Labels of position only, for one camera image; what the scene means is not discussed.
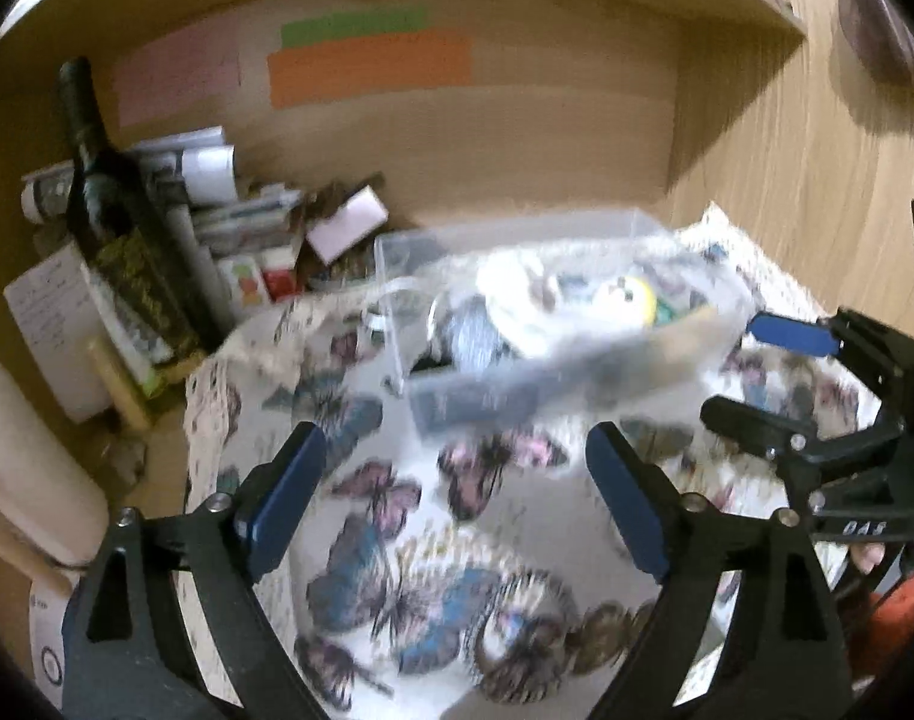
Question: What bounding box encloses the person's right hand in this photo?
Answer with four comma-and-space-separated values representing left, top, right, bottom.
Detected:
849, 543, 886, 575

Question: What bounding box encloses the beige cylinder container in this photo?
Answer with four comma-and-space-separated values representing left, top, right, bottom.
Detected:
0, 364, 109, 598

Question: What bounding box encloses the white handwritten paper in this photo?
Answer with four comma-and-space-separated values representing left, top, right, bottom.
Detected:
2, 242, 112, 424

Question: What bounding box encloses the white cloth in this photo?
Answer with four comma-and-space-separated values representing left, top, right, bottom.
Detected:
475, 255, 646, 359

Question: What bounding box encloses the yellow green sponge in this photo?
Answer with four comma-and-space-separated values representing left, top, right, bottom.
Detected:
654, 283, 711, 327

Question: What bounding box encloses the pink paper note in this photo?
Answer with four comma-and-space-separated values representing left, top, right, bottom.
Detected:
113, 16, 240, 127

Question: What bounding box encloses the clear plastic storage box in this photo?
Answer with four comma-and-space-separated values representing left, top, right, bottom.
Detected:
374, 208, 754, 437

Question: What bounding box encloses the green paper note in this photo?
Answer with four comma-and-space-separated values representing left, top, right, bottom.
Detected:
279, 7, 431, 49

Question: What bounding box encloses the dark wine bottle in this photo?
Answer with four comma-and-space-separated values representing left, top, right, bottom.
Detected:
58, 57, 222, 359

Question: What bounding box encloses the butterfly print tablecloth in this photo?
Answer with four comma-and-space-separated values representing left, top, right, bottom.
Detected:
185, 208, 878, 718

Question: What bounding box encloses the stack of magazines and books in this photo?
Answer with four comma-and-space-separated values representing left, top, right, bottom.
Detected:
20, 127, 304, 327

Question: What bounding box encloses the orange paper note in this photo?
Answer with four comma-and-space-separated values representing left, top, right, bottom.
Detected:
266, 29, 473, 109

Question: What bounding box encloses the small white pink box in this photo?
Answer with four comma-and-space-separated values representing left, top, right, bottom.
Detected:
305, 185, 390, 265

